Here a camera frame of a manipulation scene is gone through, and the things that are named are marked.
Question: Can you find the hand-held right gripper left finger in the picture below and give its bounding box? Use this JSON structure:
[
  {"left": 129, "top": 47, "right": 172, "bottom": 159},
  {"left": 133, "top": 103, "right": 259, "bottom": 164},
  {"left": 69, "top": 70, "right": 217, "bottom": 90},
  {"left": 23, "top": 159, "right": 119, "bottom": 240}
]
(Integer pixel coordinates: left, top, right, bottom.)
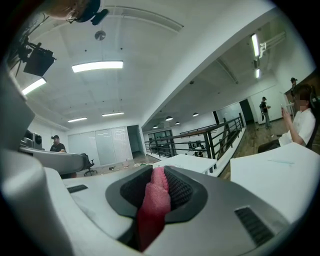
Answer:
[{"left": 62, "top": 164, "right": 155, "bottom": 251}]

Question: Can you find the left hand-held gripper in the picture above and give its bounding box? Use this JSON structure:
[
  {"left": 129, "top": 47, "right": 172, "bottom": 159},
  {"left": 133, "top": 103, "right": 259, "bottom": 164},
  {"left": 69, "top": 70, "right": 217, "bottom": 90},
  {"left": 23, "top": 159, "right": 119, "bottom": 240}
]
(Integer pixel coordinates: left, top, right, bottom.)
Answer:
[{"left": 19, "top": 129, "right": 87, "bottom": 176}]

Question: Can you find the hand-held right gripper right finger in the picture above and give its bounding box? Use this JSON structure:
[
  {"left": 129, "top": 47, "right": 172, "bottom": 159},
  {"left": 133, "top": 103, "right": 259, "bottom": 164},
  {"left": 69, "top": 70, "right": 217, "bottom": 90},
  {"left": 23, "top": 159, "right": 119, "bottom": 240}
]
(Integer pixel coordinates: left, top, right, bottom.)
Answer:
[{"left": 143, "top": 164, "right": 292, "bottom": 256}]

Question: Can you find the pink cloth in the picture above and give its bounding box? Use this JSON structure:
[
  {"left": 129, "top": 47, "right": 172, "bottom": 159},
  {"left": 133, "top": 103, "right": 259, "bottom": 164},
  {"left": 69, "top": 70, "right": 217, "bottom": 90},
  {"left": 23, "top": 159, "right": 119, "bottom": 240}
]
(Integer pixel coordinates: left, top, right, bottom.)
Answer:
[{"left": 135, "top": 166, "right": 173, "bottom": 252}]

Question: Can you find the frosted glass partition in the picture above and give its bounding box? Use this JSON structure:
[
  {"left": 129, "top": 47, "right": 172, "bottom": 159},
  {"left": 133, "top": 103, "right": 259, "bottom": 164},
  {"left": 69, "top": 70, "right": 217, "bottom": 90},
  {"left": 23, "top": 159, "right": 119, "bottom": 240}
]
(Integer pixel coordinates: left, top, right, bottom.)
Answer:
[{"left": 67, "top": 126, "right": 133, "bottom": 167}]

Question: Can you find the long ceiling light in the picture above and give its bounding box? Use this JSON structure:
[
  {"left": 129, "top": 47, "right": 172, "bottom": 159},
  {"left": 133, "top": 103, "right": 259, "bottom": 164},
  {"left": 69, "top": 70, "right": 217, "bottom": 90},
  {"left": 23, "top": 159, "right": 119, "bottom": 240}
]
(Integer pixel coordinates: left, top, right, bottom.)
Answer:
[
  {"left": 67, "top": 116, "right": 88, "bottom": 124},
  {"left": 71, "top": 60, "right": 124, "bottom": 74},
  {"left": 101, "top": 111, "right": 125, "bottom": 118},
  {"left": 21, "top": 77, "right": 47, "bottom": 96}
]

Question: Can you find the white table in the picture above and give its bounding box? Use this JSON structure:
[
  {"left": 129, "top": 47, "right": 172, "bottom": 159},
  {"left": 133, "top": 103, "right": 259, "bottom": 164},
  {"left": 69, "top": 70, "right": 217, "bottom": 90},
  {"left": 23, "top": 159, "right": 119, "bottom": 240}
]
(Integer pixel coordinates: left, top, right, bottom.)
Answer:
[
  {"left": 229, "top": 143, "right": 320, "bottom": 225},
  {"left": 152, "top": 153, "right": 219, "bottom": 175}
]

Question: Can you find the black metal railing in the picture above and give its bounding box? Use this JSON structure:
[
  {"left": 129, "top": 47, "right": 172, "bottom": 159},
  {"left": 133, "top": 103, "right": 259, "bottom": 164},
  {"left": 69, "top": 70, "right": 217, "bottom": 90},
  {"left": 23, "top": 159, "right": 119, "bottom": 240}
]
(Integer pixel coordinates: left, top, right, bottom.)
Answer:
[{"left": 144, "top": 112, "right": 245, "bottom": 161}]

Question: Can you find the black chest monitor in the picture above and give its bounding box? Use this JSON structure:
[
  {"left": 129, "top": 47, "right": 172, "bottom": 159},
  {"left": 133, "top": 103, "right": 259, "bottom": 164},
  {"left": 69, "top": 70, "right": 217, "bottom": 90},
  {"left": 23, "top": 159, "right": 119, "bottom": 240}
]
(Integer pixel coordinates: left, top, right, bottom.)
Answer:
[{"left": 22, "top": 48, "right": 57, "bottom": 77}]

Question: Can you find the person's face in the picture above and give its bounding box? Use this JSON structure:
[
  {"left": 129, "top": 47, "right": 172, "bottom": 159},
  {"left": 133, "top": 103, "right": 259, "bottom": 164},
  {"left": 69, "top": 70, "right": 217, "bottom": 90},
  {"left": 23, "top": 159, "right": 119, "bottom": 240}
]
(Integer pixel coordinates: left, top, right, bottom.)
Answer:
[{"left": 49, "top": 0, "right": 88, "bottom": 21}]

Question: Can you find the black chest camera rig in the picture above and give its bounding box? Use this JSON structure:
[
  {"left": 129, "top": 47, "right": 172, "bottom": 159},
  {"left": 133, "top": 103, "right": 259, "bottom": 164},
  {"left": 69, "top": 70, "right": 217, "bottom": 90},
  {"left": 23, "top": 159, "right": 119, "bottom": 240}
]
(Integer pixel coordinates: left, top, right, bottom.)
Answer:
[{"left": 7, "top": 14, "right": 51, "bottom": 77}]

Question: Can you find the black head-worn camera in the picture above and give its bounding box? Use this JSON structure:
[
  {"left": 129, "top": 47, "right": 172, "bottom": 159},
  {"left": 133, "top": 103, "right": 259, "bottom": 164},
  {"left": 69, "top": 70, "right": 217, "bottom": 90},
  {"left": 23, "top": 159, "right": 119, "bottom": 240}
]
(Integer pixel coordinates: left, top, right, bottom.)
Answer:
[{"left": 74, "top": 0, "right": 110, "bottom": 26}]

